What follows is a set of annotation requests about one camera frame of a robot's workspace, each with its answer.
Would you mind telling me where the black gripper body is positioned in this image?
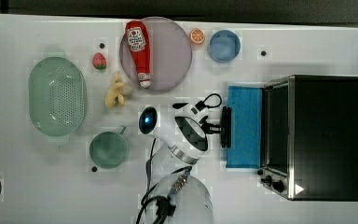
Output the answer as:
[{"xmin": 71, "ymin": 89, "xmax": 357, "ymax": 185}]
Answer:
[{"xmin": 200, "ymin": 116, "xmax": 221, "ymax": 134}]

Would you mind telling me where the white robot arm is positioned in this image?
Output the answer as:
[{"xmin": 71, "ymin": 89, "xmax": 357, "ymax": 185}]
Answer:
[{"xmin": 136, "ymin": 106, "xmax": 214, "ymax": 224}]

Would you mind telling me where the black and silver toaster oven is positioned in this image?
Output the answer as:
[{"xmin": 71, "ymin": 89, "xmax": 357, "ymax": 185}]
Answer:
[{"xmin": 259, "ymin": 75, "xmax": 358, "ymax": 202}]

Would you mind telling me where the grey round plate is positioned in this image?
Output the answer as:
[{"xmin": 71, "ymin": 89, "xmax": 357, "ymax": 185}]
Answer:
[{"xmin": 118, "ymin": 16, "xmax": 193, "ymax": 92}]

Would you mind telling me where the blue bowl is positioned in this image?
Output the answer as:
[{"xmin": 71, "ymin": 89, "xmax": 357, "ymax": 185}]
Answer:
[{"xmin": 208, "ymin": 30, "xmax": 241, "ymax": 63}]

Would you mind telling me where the orange slice toy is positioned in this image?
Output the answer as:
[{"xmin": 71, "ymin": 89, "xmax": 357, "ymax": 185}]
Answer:
[{"xmin": 189, "ymin": 28, "xmax": 205, "ymax": 45}]

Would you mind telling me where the yellow banana peel toy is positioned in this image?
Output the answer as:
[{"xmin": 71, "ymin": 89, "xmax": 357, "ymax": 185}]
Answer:
[{"xmin": 104, "ymin": 71, "xmax": 133, "ymax": 108}]

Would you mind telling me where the green mug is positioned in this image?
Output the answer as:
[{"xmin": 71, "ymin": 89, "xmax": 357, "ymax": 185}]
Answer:
[{"xmin": 89, "ymin": 126, "xmax": 129, "ymax": 169}]

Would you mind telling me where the red ketchup bottle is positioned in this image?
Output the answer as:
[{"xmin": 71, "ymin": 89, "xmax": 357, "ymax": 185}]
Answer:
[{"xmin": 125, "ymin": 21, "xmax": 151, "ymax": 89}]

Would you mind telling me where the strawberry toy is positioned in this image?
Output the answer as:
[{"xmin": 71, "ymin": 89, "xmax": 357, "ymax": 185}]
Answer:
[{"xmin": 92, "ymin": 52, "xmax": 107, "ymax": 70}]

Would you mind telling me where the green perforated colander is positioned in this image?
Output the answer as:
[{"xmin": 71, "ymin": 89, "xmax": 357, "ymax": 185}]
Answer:
[{"xmin": 28, "ymin": 52, "xmax": 87, "ymax": 145}]

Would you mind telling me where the white wrist camera with cable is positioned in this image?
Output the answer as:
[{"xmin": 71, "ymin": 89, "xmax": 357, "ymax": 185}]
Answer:
[{"xmin": 172, "ymin": 93, "xmax": 222, "ymax": 122}]

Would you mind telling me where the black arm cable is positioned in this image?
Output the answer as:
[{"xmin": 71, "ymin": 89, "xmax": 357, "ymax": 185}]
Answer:
[{"xmin": 134, "ymin": 138, "xmax": 194, "ymax": 224}]

